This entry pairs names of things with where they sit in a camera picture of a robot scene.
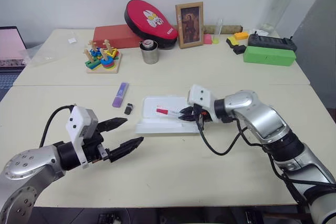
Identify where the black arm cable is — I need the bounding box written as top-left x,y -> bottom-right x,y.
197,117 -> 336,209
39,105 -> 77,148

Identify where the purple highlighter marker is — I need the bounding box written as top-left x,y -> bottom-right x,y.
111,82 -> 130,109

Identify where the brown patterned roll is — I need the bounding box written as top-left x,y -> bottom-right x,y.
203,24 -> 244,35

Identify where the black ribbed device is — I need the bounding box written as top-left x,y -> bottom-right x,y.
247,33 -> 298,52

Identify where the pink item in cup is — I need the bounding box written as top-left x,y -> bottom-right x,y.
142,39 -> 156,50

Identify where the red rectangular box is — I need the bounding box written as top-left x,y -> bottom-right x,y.
92,24 -> 144,50

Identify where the yellow black sponge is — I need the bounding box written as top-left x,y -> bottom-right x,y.
226,36 -> 238,49

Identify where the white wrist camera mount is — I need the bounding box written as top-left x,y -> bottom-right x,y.
186,84 -> 217,123
65,105 -> 99,169

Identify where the clear bottle green lid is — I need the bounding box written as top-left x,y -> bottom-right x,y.
262,0 -> 302,32

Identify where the wooden picture frame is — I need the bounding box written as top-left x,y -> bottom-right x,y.
175,1 -> 205,49

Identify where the crumpled white paper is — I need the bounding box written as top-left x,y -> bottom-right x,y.
249,27 -> 270,36

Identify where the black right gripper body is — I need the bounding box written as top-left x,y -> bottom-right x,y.
193,104 -> 213,131

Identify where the wooden shape stacking toy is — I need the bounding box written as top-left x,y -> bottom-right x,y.
84,39 -> 123,74

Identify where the green rectangular box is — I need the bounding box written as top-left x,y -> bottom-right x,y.
243,45 -> 297,67

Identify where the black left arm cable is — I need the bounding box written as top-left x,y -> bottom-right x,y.
39,105 -> 77,148

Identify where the clear plastic bag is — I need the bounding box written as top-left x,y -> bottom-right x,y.
25,42 -> 55,68

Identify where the black block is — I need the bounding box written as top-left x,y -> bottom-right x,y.
233,45 -> 247,56

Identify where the white plastic tray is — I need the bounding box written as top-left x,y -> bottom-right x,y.
134,95 -> 203,136

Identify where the clear test tube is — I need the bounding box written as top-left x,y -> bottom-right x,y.
213,18 -> 224,45

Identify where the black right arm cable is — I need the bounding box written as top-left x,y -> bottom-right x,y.
197,117 -> 336,209

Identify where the red marker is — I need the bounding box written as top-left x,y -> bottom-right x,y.
155,108 -> 185,119

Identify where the small black cap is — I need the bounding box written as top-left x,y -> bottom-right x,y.
123,102 -> 135,115

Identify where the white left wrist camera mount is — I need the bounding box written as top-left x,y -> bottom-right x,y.
65,105 -> 99,169

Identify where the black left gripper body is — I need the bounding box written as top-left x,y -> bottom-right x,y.
82,126 -> 111,164

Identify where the metal cup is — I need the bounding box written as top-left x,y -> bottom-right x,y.
139,40 -> 160,65

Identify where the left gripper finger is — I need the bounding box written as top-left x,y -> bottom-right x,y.
107,136 -> 145,163
98,118 -> 129,134

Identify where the open laptop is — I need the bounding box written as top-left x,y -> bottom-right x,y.
0,26 -> 27,102

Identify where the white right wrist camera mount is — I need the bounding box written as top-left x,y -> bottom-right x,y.
186,84 -> 217,123

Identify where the red black rabbit case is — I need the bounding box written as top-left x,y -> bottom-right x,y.
124,0 -> 180,50

